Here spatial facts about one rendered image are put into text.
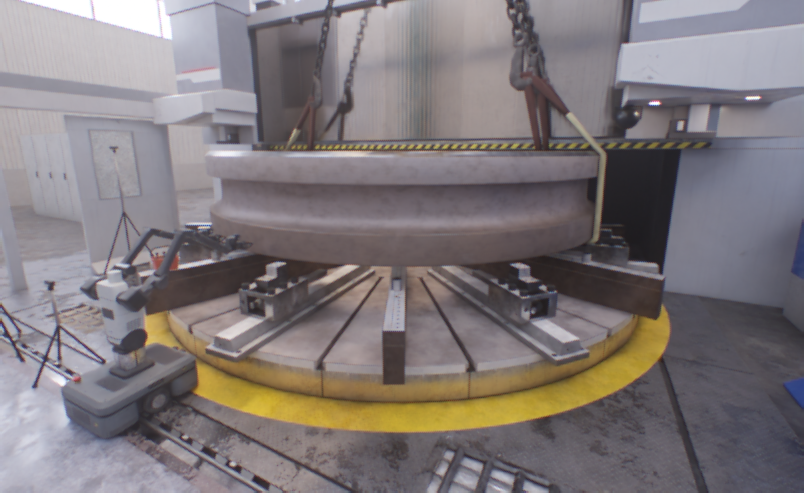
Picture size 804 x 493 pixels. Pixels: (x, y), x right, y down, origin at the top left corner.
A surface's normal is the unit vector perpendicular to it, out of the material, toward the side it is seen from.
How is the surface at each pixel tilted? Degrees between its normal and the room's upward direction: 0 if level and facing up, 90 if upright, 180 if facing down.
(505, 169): 90
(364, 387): 90
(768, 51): 90
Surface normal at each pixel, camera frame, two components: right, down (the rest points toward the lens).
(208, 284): 0.70, 0.15
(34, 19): 0.89, 0.09
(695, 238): -0.46, 0.18
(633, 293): -0.72, 0.14
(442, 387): 0.09, 0.20
